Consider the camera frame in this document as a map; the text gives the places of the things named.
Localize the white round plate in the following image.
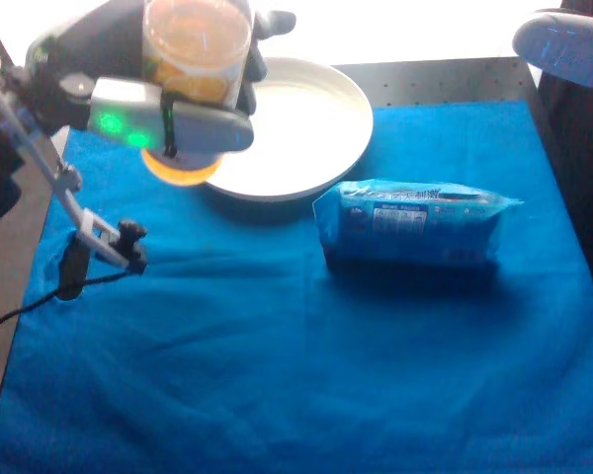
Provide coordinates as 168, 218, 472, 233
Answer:
202, 56, 376, 202

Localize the black camera cable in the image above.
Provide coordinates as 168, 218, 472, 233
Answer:
0, 269, 129, 350

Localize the blue cloth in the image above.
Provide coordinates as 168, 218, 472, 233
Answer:
0, 101, 593, 474

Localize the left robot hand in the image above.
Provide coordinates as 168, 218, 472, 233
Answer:
23, 0, 297, 160

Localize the blue snack packet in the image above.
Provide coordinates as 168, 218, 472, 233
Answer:
311, 177, 525, 273

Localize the orange drink bottle white cap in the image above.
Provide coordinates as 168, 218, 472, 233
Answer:
140, 0, 256, 188

